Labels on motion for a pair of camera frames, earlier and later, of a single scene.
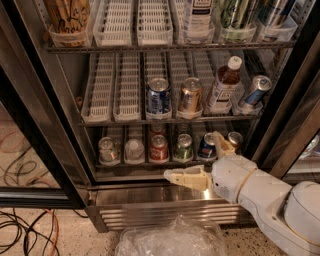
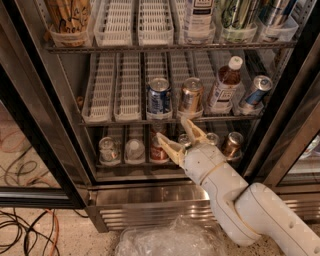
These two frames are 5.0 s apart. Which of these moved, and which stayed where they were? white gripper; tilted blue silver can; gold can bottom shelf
Moved: white gripper
Stayed: tilted blue silver can; gold can bottom shelf
